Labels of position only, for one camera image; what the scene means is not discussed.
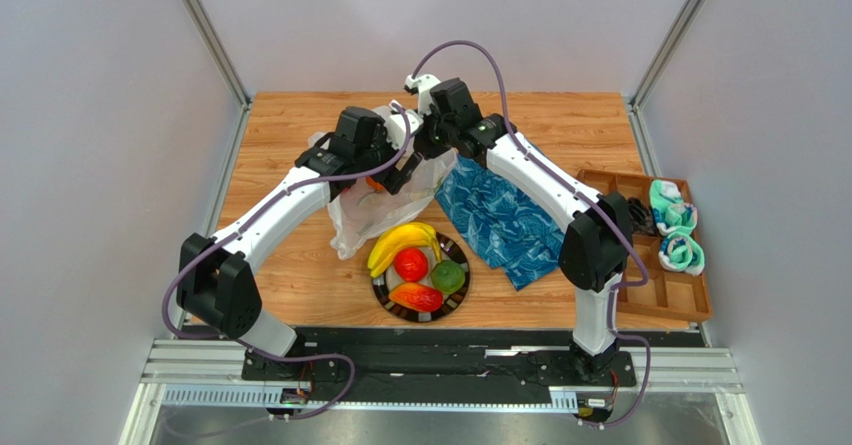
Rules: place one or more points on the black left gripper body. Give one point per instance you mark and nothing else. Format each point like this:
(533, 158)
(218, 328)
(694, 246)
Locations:
(391, 178)

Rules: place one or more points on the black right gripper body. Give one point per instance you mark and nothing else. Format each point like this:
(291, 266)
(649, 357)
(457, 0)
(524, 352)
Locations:
(431, 138)

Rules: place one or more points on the orange fake fruit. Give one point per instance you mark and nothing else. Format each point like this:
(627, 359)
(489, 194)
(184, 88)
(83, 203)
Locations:
(375, 183)

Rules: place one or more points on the white printed plastic bag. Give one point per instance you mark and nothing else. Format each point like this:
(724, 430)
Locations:
(365, 211)

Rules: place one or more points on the yellow fake banana bunch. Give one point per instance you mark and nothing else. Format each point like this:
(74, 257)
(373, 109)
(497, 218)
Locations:
(394, 240)

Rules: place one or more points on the green fake lime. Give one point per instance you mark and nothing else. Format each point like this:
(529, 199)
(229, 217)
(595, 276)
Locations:
(447, 277)

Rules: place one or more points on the red yellow fake mango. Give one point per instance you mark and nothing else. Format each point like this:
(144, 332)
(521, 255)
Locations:
(416, 296)

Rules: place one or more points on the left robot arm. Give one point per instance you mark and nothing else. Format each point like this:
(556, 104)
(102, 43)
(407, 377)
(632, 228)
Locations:
(216, 278)

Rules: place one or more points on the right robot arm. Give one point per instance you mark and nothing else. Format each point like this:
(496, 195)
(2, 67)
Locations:
(596, 228)

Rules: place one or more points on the red yellow fake apple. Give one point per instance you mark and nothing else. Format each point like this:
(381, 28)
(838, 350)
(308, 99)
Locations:
(411, 264)

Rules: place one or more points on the black rimmed ceramic plate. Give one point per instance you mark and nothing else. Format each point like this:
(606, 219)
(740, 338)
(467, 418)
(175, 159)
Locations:
(422, 282)

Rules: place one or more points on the blue shark print cloth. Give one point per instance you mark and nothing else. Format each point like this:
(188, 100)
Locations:
(501, 225)

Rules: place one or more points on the black rolled sock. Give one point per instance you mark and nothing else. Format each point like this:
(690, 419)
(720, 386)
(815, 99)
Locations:
(641, 218)

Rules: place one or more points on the teal white rolled sock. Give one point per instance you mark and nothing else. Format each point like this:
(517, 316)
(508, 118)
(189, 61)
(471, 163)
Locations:
(671, 213)

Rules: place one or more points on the wooden compartment tray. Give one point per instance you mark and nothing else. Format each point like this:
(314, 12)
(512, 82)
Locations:
(666, 295)

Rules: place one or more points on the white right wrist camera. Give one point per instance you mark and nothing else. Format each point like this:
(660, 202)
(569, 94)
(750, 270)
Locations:
(420, 87)

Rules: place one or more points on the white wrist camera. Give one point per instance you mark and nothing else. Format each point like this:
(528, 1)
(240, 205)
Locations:
(402, 125)
(420, 87)

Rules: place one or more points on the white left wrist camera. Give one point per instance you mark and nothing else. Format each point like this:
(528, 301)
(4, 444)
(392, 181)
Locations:
(402, 125)

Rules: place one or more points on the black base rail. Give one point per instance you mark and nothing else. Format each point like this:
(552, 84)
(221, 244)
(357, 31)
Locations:
(442, 366)

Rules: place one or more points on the left aluminium frame post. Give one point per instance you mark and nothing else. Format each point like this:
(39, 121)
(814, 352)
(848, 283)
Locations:
(203, 23)

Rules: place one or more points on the aluminium frame post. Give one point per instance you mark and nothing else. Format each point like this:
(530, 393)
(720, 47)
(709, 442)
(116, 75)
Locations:
(673, 38)
(203, 23)

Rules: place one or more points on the right aluminium frame post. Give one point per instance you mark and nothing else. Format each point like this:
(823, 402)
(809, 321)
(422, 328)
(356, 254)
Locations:
(673, 38)

